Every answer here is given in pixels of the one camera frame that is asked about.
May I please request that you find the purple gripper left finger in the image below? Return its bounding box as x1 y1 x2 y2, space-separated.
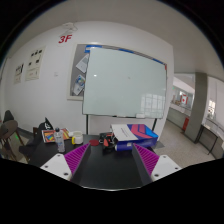
40 143 91 182

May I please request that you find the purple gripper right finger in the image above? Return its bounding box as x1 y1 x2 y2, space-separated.
132 143 183 183

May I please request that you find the clear plastic water bottle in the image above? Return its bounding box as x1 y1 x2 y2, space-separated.
54 128 65 153

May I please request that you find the red round coaster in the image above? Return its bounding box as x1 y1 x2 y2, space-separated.
89 139 99 146

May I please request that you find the colourful book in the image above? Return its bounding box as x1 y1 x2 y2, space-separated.
41 128 71 144

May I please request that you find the blue red cardboard box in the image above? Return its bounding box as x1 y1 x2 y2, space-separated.
111 124 158 151

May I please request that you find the red black tool pile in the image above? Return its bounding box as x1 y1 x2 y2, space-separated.
99 132 116 149

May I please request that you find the brown wooden chair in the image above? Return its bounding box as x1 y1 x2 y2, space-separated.
0 120 23 161

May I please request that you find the black side table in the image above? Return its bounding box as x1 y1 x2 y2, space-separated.
196 123 224 159

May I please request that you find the grey notice board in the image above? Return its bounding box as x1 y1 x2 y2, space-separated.
67 44 89 100

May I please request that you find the large whiteboard on stand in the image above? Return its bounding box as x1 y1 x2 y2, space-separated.
83 47 167 134

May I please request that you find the white mug yellow handle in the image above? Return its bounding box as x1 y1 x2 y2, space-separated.
72 131 83 145

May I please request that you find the small white wall poster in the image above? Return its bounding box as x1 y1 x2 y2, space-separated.
14 63 24 84

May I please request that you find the red 3F wall sign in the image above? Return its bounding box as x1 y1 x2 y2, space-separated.
58 34 72 44

